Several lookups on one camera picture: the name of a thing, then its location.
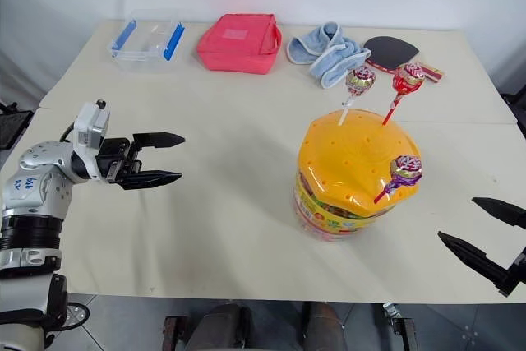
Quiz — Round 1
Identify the pink fabric bag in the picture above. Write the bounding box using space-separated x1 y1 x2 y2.
196 12 284 76

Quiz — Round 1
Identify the red wrapper lollipop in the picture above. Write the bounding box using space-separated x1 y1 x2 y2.
381 62 427 127

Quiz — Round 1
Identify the black metal frame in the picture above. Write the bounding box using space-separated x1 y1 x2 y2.
0 101 35 151

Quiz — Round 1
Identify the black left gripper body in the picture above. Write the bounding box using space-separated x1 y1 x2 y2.
95 136 145 184

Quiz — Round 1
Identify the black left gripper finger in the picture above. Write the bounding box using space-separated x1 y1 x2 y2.
131 132 187 151
118 169 183 192

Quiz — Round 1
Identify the light blue towel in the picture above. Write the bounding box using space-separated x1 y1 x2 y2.
286 21 373 90

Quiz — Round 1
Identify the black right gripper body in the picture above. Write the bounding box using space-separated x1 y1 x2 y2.
498 245 526 298

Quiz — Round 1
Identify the dark rounded shape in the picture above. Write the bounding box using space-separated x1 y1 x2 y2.
189 303 252 351
302 301 343 351

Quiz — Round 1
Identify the purple wrapper lollipop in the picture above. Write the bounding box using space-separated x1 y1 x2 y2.
372 155 425 205

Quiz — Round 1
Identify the candy jar with orange lid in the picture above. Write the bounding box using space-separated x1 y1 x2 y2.
293 108 422 246

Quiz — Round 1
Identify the white stick lollipop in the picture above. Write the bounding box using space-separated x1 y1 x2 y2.
338 66 377 127

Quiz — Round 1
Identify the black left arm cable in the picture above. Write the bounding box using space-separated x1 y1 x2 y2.
58 119 78 143

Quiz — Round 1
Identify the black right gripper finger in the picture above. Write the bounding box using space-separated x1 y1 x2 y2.
471 196 526 229
436 230 514 288

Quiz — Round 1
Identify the black equipment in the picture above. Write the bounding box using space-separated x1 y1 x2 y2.
500 82 526 138

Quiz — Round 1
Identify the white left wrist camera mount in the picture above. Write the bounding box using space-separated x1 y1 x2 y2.
73 99 112 150

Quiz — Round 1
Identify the clear box with blue clips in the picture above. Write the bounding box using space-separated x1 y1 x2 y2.
107 8 187 74

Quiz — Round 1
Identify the black red table tennis paddle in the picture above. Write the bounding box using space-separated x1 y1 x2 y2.
362 35 445 84

